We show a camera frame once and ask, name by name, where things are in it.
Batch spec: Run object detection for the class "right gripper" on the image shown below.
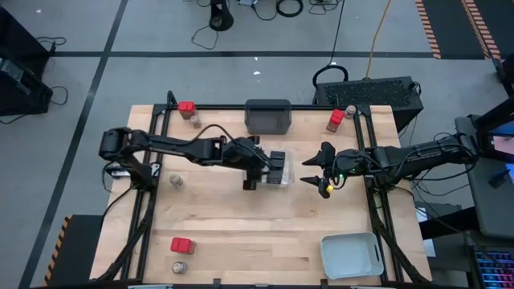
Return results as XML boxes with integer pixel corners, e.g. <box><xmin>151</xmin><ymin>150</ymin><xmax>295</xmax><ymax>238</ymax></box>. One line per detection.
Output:
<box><xmin>300</xmin><ymin>142</ymin><xmax>358</xmax><ymax>200</ymax></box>

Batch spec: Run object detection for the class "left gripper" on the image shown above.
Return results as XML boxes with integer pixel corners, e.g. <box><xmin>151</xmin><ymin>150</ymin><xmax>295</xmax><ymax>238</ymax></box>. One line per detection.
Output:
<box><xmin>232</xmin><ymin>135</ymin><xmax>273</xmax><ymax>192</ymax></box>

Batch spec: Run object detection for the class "red-capped spice jar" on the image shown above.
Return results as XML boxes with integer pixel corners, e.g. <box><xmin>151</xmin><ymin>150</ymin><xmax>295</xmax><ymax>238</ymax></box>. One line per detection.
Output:
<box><xmin>169</xmin><ymin>237</ymin><xmax>197</xmax><ymax>255</ymax></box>
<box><xmin>326</xmin><ymin>108</ymin><xmax>347</xmax><ymax>133</ymax></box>
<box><xmin>177</xmin><ymin>100</ymin><xmax>198</xmax><ymax>120</ymax></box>

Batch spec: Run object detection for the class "clear plastic bin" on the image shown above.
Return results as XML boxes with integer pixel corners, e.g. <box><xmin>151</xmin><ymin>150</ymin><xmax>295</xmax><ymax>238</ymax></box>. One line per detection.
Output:
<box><xmin>256</xmin><ymin>147</ymin><xmax>296</xmax><ymax>189</ymax></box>

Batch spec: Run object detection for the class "dark grey plastic bin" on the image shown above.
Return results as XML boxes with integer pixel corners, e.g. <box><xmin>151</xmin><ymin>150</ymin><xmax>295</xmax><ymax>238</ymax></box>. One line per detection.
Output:
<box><xmin>244</xmin><ymin>98</ymin><xmax>292</xmax><ymax>136</ymax></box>

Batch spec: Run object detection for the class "black computer tower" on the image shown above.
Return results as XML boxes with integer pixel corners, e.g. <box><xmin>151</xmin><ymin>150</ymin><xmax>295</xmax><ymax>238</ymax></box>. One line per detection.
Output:
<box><xmin>312</xmin><ymin>75</ymin><xmax>425</xmax><ymax>132</ymax></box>

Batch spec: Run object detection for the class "white plastic bin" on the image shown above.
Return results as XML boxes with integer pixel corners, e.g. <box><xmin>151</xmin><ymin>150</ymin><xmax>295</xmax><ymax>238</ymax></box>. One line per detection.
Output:
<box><xmin>320</xmin><ymin>231</ymin><xmax>386</xmax><ymax>281</ymax></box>

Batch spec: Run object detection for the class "silver table clamp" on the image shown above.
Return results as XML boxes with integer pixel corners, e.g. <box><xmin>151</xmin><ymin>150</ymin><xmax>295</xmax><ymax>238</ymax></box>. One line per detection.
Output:
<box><xmin>104</xmin><ymin>167</ymin><xmax>133</xmax><ymax>180</ymax></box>

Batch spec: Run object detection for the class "grey desk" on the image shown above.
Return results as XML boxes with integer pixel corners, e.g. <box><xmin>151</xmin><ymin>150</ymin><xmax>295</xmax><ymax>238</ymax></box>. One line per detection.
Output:
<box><xmin>455</xmin><ymin>114</ymin><xmax>514</xmax><ymax>242</ymax></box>

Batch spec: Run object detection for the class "small black desk device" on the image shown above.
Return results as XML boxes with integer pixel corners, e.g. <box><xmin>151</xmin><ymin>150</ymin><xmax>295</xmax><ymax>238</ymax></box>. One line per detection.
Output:
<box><xmin>488</xmin><ymin>169</ymin><xmax>512</xmax><ymax>189</ymax></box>

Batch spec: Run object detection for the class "black computer monitor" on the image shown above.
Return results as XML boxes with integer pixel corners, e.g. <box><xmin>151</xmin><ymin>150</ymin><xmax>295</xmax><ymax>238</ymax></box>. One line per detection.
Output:
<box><xmin>475</xmin><ymin>98</ymin><xmax>514</xmax><ymax>164</ymax></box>

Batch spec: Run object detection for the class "black hazard-striped floor mat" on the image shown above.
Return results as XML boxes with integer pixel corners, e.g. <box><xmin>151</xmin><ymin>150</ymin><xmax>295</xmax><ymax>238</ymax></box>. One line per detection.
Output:
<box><xmin>415</xmin><ymin>0</ymin><xmax>503</xmax><ymax>61</ymax></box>
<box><xmin>42</xmin><ymin>214</ymin><xmax>104</xmax><ymax>288</ymax></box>

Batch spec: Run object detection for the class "backlit rainbow keyboard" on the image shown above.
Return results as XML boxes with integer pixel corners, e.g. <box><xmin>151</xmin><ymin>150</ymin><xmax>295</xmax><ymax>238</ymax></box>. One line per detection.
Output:
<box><xmin>473</xmin><ymin>250</ymin><xmax>514</xmax><ymax>289</ymax></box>

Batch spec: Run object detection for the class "black equipment case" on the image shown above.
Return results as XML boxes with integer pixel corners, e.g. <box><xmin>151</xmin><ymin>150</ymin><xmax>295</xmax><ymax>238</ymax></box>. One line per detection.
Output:
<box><xmin>0</xmin><ymin>55</ymin><xmax>54</xmax><ymax>117</ymax></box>
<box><xmin>0</xmin><ymin>6</ymin><xmax>51</xmax><ymax>61</ymax></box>

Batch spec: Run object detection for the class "black aluminium table frame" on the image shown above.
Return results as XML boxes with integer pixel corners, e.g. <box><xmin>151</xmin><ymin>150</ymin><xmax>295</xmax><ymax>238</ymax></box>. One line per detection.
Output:
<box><xmin>95</xmin><ymin>90</ymin><xmax>434</xmax><ymax>289</ymax></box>

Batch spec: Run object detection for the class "black cable with loop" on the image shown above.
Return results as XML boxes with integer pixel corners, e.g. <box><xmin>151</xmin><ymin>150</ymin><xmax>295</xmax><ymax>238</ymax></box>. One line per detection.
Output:
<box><xmin>312</xmin><ymin>0</ymin><xmax>349</xmax><ymax>88</ymax></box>

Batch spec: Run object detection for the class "thin black floor cable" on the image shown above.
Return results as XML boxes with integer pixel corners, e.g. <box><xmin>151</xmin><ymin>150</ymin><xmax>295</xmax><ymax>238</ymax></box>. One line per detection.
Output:
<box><xmin>190</xmin><ymin>23</ymin><xmax>220</xmax><ymax>51</ymax></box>

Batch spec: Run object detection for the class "yellow cable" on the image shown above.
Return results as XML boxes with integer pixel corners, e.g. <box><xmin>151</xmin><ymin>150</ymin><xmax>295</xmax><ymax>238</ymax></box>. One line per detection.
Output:
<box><xmin>364</xmin><ymin>0</ymin><xmax>393</xmax><ymax>80</ymax></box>

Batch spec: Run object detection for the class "black pedestal stand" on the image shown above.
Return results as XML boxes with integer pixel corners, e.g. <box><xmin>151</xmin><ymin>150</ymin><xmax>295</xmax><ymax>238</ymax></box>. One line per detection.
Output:
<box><xmin>208</xmin><ymin>0</ymin><xmax>235</xmax><ymax>32</ymax></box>

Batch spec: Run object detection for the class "coiled black cable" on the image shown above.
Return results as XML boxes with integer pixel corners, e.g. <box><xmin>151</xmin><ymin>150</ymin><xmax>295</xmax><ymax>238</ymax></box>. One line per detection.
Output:
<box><xmin>275</xmin><ymin>0</ymin><xmax>305</xmax><ymax>18</ymax></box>

